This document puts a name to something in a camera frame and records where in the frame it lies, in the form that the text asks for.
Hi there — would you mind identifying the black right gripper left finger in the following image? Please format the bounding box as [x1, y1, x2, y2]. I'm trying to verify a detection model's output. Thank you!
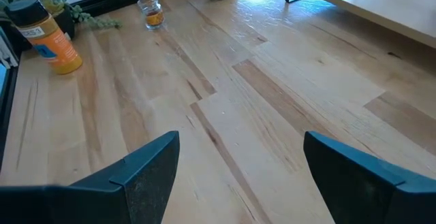
[0, 130, 181, 224]

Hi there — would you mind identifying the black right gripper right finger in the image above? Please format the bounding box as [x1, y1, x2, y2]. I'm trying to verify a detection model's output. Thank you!
[303, 130, 436, 224]

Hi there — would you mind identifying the orange spice jar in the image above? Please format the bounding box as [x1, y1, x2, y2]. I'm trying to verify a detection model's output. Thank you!
[3, 0, 84, 76]

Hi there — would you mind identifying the small glass jar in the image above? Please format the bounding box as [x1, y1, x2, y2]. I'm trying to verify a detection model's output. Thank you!
[136, 0, 165, 31]

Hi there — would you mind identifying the small potted succulent plant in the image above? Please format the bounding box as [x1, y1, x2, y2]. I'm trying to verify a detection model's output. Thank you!
[0, 0, 123, 40]

